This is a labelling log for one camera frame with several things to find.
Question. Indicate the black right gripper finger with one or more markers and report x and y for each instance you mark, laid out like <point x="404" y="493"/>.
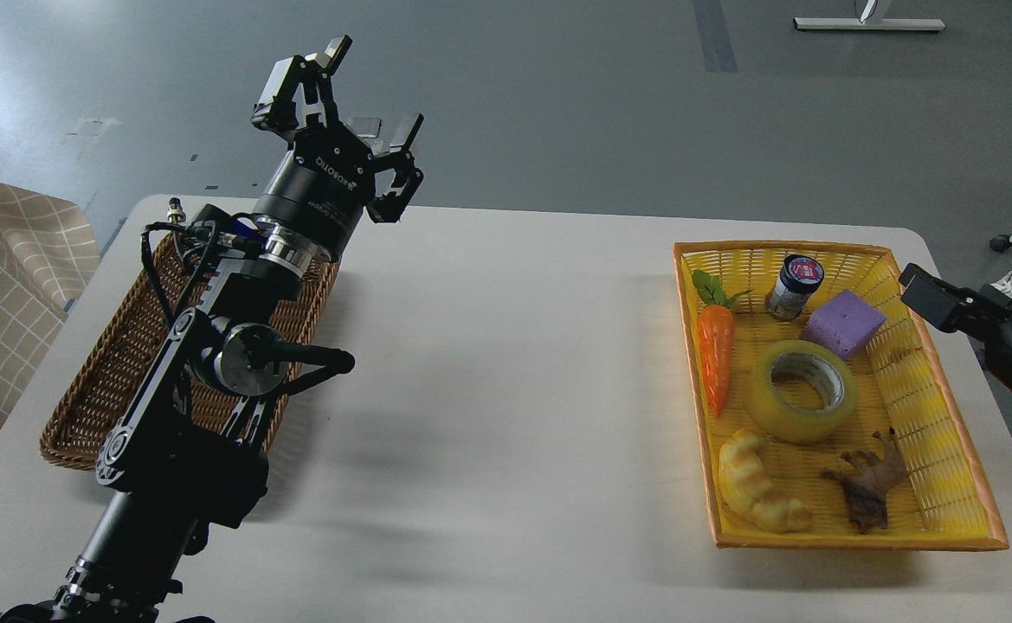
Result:
<point x="950" y="308"/>

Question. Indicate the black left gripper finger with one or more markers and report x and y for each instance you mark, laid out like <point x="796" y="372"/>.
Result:
<point x="311" y="76"/>
<point x="389" y="206"/>

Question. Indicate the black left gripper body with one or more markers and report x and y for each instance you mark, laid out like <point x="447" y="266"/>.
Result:
<point x="321" y="186"/>

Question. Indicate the yellow tape roll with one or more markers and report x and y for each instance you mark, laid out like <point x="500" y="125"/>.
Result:
<point x="800" y="393"/>

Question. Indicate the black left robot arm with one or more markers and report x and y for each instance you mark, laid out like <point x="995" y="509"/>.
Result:
<point x="185" y="453"/>

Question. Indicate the purple foam block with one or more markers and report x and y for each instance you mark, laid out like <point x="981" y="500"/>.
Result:
<point x="843" y="325"/>

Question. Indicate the small dark jar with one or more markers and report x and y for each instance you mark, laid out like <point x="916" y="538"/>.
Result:
<point x="798" y="279"/>

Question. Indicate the yellow plastic basket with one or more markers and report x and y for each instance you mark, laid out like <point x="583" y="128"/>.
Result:
<point x="873" y="446"/>

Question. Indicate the orange toy carrot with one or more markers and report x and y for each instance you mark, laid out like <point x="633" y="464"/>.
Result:
<point x="715" y="333"/>

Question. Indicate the toy croissant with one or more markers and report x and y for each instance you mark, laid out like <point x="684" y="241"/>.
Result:
<point x="748" y="489"/>

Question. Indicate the white metal stand base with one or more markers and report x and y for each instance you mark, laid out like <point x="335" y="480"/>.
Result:
<point x="870" y="16"/>

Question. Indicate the brown wicker basket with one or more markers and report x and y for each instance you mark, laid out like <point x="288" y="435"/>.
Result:
<point x="109" y="378"/>

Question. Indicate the beige checkered cloth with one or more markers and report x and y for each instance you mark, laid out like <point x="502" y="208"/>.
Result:
<point x="48" y="254"/>

